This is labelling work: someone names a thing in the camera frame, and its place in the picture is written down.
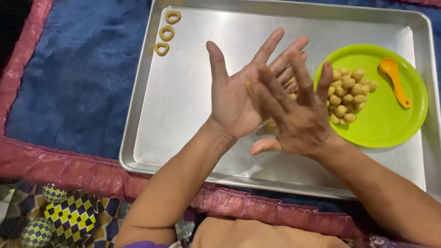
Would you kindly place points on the person's left hand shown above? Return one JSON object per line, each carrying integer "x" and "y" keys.
{"x": 230, "y": 103}

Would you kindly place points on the person's right hand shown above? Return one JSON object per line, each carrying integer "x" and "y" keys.
{"x": 299, "y": 127}

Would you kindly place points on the dough strip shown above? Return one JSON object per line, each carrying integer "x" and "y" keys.
{"x": 249, "y": 88}

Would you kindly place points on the single loose dough ball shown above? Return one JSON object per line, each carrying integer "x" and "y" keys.
{"x": 270, "y": 126}

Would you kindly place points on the silver metal baking tray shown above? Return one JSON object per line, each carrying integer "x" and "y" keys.
{"x": 179, "y": 113}

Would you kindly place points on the pile of dough balls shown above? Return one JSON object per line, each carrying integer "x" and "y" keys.
{"x": 348, "y": 93}

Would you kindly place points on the lime green plastic plate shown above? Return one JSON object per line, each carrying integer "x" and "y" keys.
{"x": 389, "y": 124}

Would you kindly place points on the orange plastic measuring spoon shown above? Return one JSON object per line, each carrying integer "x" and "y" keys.
{"x": 396, "y": 82}

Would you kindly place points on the person's purple garment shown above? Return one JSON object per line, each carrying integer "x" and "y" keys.
{"x": 146, "y": 245}

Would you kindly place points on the checkered patterned cloth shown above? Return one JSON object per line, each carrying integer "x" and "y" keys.
{"x": 72, "y": 213}

